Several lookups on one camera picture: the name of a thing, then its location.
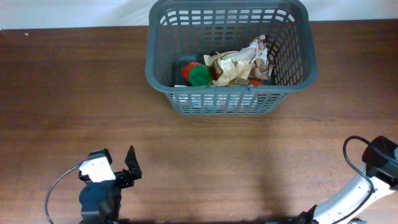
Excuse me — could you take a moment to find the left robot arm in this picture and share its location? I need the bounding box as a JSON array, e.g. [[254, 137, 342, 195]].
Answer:
[[78, 146, 142, 224]]

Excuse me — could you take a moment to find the beige bread bag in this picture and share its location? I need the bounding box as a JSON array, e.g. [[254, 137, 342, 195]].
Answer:
[[203, 34, 275, 68]]

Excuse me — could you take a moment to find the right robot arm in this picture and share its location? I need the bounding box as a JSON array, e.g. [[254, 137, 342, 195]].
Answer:
[[289, 136, 397, 224]]

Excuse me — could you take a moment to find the beige mushroom snack pouch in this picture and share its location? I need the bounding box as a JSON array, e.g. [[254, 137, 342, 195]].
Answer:
[[249, 64, 274, 80]]

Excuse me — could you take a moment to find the grey plastic basket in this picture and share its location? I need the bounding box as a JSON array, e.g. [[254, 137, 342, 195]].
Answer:
[[145, 0, 318, 115]]

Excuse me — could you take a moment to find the green lidded jar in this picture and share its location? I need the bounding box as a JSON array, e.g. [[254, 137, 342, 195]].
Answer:
[[188, 65, 212, 86]]

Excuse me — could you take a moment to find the red spaghetti packet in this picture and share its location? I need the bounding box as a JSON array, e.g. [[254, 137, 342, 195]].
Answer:
[[180, 62, 265, 86]]

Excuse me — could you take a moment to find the tissue pack multipack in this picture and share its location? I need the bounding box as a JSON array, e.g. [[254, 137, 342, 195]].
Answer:
[[172, 83, 259, 113]]

